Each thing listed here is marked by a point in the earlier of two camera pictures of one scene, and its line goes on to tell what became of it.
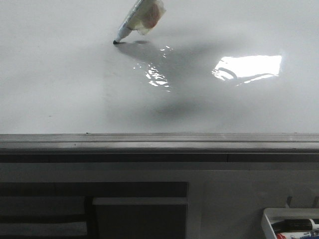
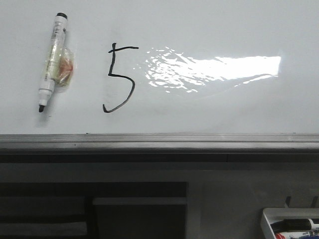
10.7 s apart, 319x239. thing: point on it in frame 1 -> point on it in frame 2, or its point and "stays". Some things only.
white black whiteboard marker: x=126 y=30 -> x=59 y=68
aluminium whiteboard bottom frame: x=162 y=147 stays
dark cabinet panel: x=141 y=218 stays
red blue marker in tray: x=308 y=235 stays
